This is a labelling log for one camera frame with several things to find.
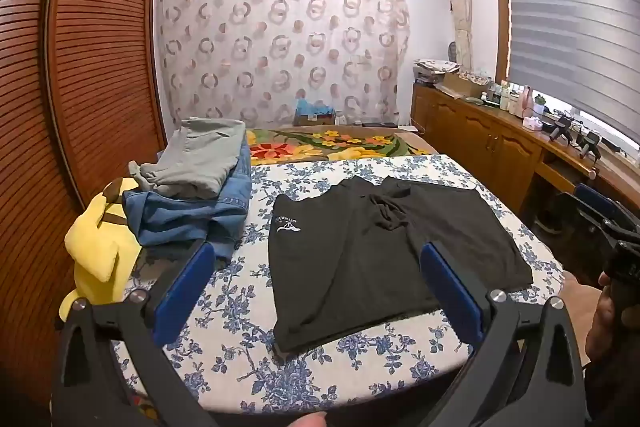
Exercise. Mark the folded blue jeans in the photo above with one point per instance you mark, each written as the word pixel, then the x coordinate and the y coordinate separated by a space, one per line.
pixel 185 217

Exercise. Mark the wooden cabinet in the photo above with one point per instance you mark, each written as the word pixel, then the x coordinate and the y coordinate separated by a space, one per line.
pixel 480 137

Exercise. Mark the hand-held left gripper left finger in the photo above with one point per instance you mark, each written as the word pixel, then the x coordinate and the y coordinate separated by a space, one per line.
pixel 184 294

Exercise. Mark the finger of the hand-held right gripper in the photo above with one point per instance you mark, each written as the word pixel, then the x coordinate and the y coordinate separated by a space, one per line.
pixel 597 202

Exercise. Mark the grey striped window blind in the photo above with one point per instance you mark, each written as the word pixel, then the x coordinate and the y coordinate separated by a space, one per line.
pixel 565 32

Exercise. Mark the person's right hand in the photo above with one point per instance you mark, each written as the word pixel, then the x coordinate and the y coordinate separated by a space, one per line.
pixel 600 317

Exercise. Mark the pink bottle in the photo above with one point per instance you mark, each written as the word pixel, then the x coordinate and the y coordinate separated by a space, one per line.
pixel 526 101

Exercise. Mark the folded grey pants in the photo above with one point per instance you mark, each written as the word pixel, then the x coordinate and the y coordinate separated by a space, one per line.
pixel 200 152

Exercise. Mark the yellow plush toy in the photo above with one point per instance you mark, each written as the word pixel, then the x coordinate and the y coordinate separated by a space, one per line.
pixel 95 242

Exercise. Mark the crumpled blue cloth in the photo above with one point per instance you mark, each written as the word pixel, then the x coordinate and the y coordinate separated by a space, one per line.
pixel 315 108

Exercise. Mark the black stand device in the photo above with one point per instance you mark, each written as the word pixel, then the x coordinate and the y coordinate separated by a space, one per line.
pixel 561 129
pixel 589 146

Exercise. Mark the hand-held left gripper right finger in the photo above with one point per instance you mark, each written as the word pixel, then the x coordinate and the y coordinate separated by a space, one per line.
pixel 450 294

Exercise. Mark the person's left hand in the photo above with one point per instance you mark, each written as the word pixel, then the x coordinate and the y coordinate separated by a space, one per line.
pixel 305 420

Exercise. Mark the blue floral bedsheet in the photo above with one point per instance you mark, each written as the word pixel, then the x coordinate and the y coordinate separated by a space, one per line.
pixel 240 332

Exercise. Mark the wooden headboard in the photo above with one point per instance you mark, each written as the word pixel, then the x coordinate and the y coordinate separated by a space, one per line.
pixel 100 57

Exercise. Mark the colourful flower blanket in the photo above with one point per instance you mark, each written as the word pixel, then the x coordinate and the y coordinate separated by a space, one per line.
pixel 320 144

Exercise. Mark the small potted plant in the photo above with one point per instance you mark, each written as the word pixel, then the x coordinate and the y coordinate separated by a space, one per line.
pixel 539 104

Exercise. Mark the wrapped air conditioner pipe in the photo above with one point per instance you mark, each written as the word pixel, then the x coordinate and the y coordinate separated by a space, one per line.
pixel 460 7

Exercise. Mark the cardboard box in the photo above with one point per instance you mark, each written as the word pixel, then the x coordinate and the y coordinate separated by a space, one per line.
pixel 457 85

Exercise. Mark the pink tissue box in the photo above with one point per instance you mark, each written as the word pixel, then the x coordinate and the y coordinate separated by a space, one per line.
pixel 532 123

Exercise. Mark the black pants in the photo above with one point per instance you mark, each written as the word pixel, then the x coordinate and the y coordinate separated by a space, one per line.
pixel 360 257

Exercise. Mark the stack of papers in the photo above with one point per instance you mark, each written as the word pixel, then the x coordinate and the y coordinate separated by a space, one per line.
pixel 435 67

